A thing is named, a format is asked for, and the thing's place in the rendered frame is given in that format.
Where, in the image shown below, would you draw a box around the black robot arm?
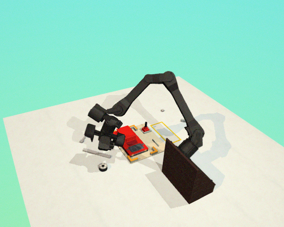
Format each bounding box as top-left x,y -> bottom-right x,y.
88,71 -> 204,160

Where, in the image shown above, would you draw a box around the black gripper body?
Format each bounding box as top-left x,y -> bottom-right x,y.
84,124 -> 125,147

